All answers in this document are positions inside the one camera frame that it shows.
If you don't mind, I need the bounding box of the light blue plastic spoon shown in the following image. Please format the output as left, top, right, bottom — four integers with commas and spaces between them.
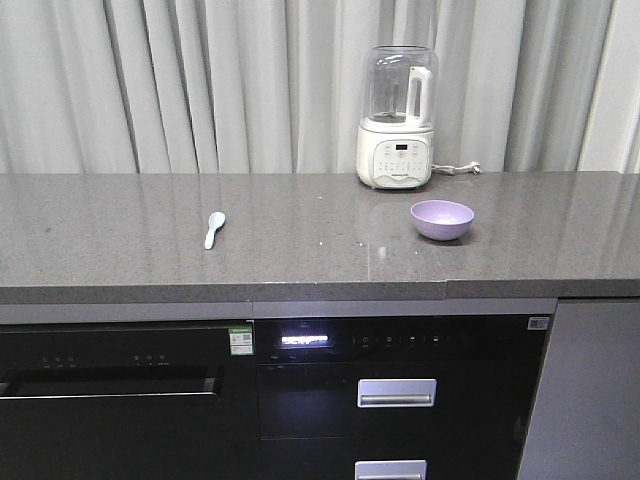
204, 211, 226, 250

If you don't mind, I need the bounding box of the purple plastic bowl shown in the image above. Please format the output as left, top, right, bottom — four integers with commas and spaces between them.
410, 200, 475, 241

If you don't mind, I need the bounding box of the white blender with clear jar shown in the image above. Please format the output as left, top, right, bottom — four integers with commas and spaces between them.
356, 45, 438, 189

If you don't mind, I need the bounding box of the black built-in sterilizer cabinet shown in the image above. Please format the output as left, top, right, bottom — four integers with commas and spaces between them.
255, 314, 551, 479

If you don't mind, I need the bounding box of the black built-in dishwasher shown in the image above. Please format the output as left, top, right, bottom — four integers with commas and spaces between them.
1, 321, 259, 479

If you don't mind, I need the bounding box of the grey pleated curtain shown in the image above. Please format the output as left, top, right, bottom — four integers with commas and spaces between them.
1, 1, 639, 174

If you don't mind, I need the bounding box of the grey cabinet side panel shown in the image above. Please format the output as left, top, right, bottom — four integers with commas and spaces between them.
518, 300, 639, 479

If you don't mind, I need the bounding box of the white blender power cord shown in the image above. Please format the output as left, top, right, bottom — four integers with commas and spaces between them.
430, 160, 482, 177

